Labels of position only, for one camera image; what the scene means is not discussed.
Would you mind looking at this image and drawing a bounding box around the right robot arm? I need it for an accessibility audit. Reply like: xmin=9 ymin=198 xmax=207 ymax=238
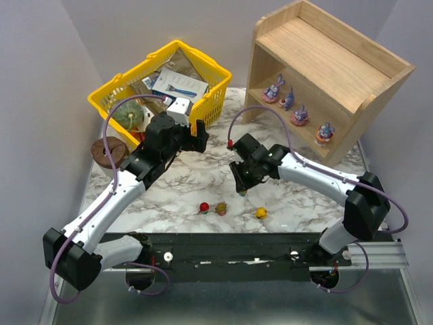
xmin=229 ymin=133 xmax=390 ymax=260

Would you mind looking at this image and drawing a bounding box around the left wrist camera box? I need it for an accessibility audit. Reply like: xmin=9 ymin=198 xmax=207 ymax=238
xmin=166 ymin=97 xmax=193 ymax=127

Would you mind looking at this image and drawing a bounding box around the purple cable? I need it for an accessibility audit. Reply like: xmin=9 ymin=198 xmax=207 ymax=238
xmin=49 ymin=93 xmax=173 ymax=304
xmin=225 ymin=105 xmax=409 ymax=294

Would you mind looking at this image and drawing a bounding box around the olive brown toy figure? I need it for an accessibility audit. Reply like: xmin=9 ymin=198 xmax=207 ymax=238
xmin=214 ymin=202 xmax=227 ymax=216

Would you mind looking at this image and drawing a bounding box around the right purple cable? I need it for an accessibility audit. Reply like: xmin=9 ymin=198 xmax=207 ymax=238
xmin=225 ymin=105 xmax=409 ymax=294

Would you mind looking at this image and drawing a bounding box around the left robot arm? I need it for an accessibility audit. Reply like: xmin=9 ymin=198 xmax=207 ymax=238
xmin=43 ymin=113 xmax=209 ymax=291

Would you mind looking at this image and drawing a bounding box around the white orange plush toy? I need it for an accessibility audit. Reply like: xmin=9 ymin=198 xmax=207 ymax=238
xmin=136 ymin=104 xmax=153 ymax=132

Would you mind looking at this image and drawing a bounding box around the bunny holding strawberry cake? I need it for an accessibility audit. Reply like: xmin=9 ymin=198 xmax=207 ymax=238
xmin=279 ymin=86 xmax=294 ymax=111

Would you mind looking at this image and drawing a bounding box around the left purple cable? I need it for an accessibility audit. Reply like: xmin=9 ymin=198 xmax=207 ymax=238
xmin=49 ymin=93 xmax=173 ymax=304

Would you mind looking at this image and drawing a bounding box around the yellow plastic basket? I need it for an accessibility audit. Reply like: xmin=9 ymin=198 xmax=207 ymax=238
xmin=87 ymin=39 xmax=233 ymax=150

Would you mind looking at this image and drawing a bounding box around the blue razor package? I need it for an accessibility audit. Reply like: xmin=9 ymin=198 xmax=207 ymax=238
xmin=152 ymin=68 xmax=209 ymax=104

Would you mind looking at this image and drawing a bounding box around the yellow duck toy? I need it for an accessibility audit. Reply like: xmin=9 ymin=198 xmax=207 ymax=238
xmin=255 ymin=207 xmax=267 ymax=219

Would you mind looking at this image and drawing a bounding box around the wooden shelf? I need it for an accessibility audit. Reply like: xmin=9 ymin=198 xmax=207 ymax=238
xmin=242 ymin=1 xmax=415 ymax=167

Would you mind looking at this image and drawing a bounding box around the red round toy figure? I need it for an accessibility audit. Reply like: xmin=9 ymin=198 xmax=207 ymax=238
xmin=198 ymin=202 xmax=210 ymax=215

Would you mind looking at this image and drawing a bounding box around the green melon toy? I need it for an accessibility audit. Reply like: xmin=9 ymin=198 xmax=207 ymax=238
xmin=112 ymin=100 xmax=144 ymax=131

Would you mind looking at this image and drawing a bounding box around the brown foil bag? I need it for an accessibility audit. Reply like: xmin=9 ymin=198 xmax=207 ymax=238
xmin=130 ymin=48 xmax=209 ymax=104

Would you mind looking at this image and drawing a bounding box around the brown lid white canister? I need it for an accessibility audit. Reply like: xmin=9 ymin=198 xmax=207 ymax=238
xmin=90 ymin=136 xmax=131 ymax=177

